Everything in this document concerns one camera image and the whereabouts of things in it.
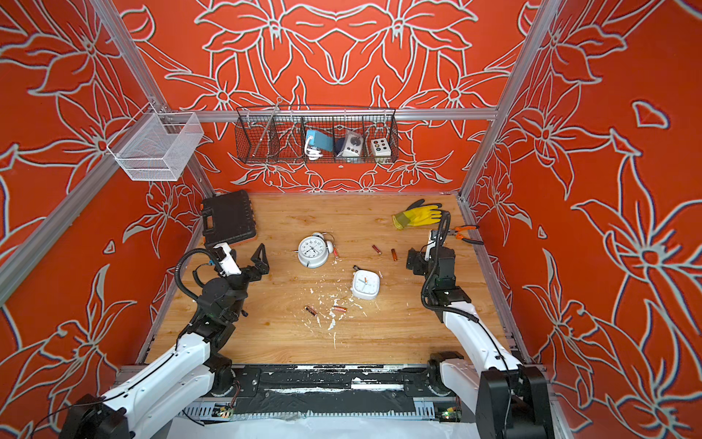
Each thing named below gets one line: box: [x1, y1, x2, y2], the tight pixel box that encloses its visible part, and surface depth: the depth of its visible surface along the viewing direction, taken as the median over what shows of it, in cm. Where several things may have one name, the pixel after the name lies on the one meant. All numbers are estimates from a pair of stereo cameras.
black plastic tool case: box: [201, 190, 257, 248], surface depth 109 cm
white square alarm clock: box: [352, 265, 381, 300], surface depth 91 cm
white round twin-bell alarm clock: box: [297, 231, 334, 269], surface depth 99 cm
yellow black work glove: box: [392, 198, 443, 230], surface depth 112 cm
